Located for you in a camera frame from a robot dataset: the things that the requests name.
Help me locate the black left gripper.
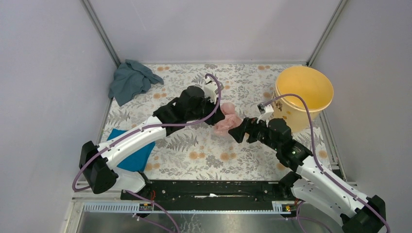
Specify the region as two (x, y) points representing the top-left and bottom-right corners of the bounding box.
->
(186, 94), (225, 126)

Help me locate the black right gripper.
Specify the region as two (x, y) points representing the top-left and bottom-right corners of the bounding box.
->
(227, 115), (280, 152)

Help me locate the pink plastic trash bag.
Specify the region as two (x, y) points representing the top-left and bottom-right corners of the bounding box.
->
(214, 102), (243, 136)

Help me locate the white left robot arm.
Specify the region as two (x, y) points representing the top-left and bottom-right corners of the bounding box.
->
(79, 83), (224, 200)

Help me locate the yellow trash bin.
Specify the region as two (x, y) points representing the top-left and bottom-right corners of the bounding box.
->
(272, 66), (334, 133)

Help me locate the floral patterned table mat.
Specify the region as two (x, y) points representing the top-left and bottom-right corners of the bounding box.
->
(91, 64), (332, 182)

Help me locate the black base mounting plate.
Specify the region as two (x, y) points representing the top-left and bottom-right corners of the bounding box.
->
(137, 180), (295, 211)

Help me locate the blue folded cloth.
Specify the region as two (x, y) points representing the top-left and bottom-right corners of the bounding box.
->
(107, 129), (155, 172)

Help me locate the grey crumpled cloth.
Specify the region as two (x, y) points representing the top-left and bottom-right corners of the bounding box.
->
(108, 59), (164, 106)

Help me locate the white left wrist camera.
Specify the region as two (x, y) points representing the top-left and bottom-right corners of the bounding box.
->
(204, 78), (223, 104)

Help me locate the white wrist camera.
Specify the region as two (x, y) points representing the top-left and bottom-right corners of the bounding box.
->
(257, 103), (274, 123)
(204, 78), (223, 104)

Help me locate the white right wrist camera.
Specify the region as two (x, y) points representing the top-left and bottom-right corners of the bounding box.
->
(257, 103), (274, 123)

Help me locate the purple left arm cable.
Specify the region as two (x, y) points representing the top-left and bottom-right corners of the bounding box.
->
(71, 73), (223, 193)

